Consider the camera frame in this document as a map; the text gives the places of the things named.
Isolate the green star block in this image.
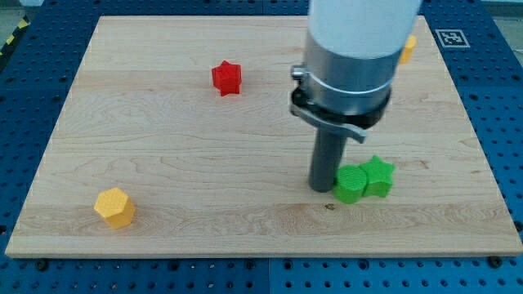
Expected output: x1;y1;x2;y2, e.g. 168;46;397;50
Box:
359;155;396;198

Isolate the yellow block behind arm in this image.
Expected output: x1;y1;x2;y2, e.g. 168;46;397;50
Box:
399;34;417;64

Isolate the red star block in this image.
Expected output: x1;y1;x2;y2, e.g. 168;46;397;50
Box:
212;60;242;96

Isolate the green cylinder block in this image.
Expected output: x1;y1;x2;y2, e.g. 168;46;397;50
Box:
333;165;367;204

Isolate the light wooden board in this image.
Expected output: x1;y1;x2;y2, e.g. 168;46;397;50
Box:
6;16;522;259

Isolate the yellow hexagon block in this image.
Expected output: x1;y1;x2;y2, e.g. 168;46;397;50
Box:
94;187;136;229

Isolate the white fiducial marker tag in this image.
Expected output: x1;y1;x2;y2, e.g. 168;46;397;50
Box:
436;29;470;48

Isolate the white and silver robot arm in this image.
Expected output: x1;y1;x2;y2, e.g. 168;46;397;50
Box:
290;0;422;142

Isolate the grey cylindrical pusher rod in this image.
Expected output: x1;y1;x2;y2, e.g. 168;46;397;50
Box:
308;129;346;193

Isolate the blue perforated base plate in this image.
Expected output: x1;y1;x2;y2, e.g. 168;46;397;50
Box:
1;0;522;293

